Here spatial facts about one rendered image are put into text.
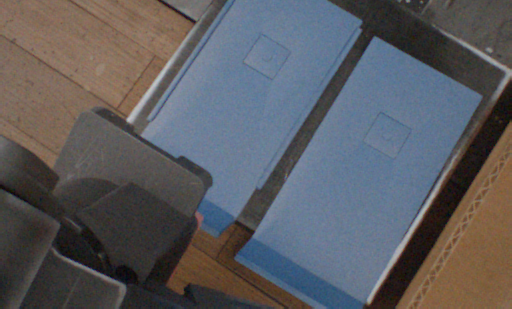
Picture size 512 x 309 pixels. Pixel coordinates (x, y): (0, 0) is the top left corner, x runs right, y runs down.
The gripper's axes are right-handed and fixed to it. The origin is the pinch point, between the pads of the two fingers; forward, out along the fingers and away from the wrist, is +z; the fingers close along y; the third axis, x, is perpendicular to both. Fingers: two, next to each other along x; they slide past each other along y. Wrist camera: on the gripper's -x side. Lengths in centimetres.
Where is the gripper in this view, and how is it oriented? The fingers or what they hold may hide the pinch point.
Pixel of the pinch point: (165, 191)
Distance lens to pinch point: 51.9
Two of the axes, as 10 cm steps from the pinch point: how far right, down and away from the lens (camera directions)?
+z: 2.5, -1.8, 9.5
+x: -8.5, -5.1, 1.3
